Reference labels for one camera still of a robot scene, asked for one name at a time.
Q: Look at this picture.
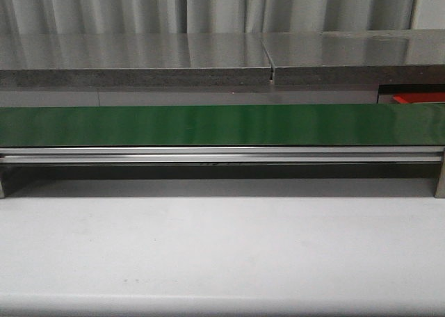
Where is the grey stone counter slab left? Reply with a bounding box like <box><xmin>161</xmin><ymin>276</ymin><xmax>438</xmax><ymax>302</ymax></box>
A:
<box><xmin>1</xmin><ymin>33</ymin><xmax>272</xmax><ymax>88</ymax></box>

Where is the grey stone counter slab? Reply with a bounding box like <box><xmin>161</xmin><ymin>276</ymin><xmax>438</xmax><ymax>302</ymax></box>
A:
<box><xmin>262</xmin><ymin>29</ymin><xmax>444</xmax><ymax>86</ymax></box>
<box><xmin>1</xmin><ymin>33</ymin><xmax>272</xmax><ymax>88</ymax></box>

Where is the green conveyor belt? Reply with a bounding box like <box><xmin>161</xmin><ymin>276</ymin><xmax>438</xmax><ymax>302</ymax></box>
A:
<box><xmin>1</xmin><ymin>104</ymin><xmax>444</xmax><ymax>147</ymax></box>

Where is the grey stone counter slab right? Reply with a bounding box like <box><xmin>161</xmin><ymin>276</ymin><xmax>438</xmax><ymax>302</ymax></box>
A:
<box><xmin>262</xmin><ymin>29</ymin><xmax>444</xmax><ymax>86</ymax></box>

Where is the red plastic tray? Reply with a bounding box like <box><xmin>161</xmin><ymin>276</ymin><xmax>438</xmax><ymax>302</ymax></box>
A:
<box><xmin>392</xmin><ymin>92</ymin><xmax>445</xmax><ymax>104</ymax></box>

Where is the right conveyor support leg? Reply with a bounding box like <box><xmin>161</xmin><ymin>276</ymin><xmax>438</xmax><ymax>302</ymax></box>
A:
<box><xmin>435</xmin><ymin>162</ymin><xmax>445</xmax><ymax>199</ymax></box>

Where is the conveyor support leg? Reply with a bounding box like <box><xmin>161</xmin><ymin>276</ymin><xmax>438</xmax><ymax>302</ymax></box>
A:
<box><xmin>435</xmin><ymin>162</ymin><xmax>445</xmax><ymax>199</ymax></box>
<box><xmin>0</xmin><ymin>166</ymin><xmax>14</xmax><ymax>199</ymax></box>

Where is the left conveyor support leg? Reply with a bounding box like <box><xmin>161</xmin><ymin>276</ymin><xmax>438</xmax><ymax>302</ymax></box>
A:
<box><xmin>0</xmin><ymin>166</ymin><xmax>14</xmax><ymax>199</ymax></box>

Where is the grey pleated curtain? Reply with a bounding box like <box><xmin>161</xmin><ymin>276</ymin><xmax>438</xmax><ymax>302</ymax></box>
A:
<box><xmin>1</xmin><ymin>0</ymin><xmax>415</xmax><ymax>34</ymax></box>

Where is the aluminium conveyor frame rail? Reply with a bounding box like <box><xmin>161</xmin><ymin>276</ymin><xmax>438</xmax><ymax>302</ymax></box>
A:
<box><xmin>1</xmin><ymin>145</ymin><xmax>444</xmax><ymax>165</ymax></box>

